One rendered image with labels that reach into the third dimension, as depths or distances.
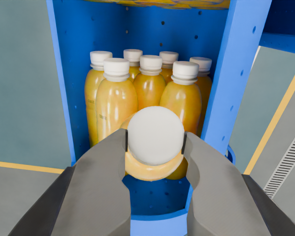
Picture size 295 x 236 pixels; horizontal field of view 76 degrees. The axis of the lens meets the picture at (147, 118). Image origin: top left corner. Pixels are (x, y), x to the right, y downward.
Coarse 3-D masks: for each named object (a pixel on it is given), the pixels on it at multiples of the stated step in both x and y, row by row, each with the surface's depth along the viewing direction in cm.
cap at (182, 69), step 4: (176, 64) 28; (180, 64) 28; (184, 64) 28; (188, 64) 28; (192, 64) 28; (196, 64) 28; (176, 68) 28; (180, 68) 27; (184, 68) 27; (188, 68) 27; (192, 68) 27; (196, 68) 27; (176, 72) 28; (180, 72) 28; (184, 72) 27; (188, 72) 27; (192, 72) 27; (196, 72) 28; (180, 76) 28; (184, 76) 28; (188, 76) 28; (192, 76) 28; (196, 76) 28
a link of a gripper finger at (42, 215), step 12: (72, 168) 9; (60, 180) 8; (48, 192) 8; (60, 192) 8; (36, 204) 7; (48, 204) 7; (60, 204) 7; (24, 216) 7; (36, 216) 7; (48, 216) 7; (24, 228) 6; (36, 228) 6; (48, 228) 6
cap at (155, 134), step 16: (144, 112) 13; (160, 112) 13; (128, 128) 12; (144, 128) 12; (160, 128) 13; (176, 128) 13; (128, 144) 12; (144, 144) 12; (160, 144) 12; (176, 144) 12; (144, 160) 12; (160, 160) 12
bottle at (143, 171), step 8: (136, 112) 17; (128, 120) 16; (128, 152) 15; (128, 160) 15; (136, 160) 15; (176, 160) 16; (128, 168) 16; (136, 168) 15; (144, 168) 15; (152, 168) 15; (160, 168) 15; (168, 168) 16; (176, 168) 17; (136, 176) 17; (144, 176) 16; (152, 176) 16; (160, 176) 16
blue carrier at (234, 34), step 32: (64, 0) 28; (256, 0) 17; (64, 32) 29; (96, 32) 36; (128, 32) 40; (160, 32) 40; (192, 32) 38; (224, 32) 17; (256, 32) 19; (64, 64) 29; (224, 64) 18; (64, 96) 30; (224, 96) 20; (224, 128) 23; (160, 192) 37; (160, 224) 27
